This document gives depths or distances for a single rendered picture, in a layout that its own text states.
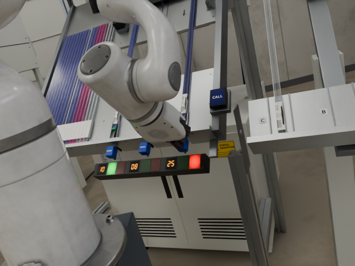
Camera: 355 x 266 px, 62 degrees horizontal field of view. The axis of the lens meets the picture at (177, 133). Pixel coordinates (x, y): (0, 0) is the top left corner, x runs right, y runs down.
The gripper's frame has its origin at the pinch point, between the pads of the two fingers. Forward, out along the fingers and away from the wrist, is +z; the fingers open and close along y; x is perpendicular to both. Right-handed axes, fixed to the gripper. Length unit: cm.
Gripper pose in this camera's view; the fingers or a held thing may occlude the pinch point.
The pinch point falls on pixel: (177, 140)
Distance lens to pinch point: 73.0
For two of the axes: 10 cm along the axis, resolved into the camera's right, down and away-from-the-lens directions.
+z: 4.2, 4.3, 8.0
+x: 0.9, -8.9, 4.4
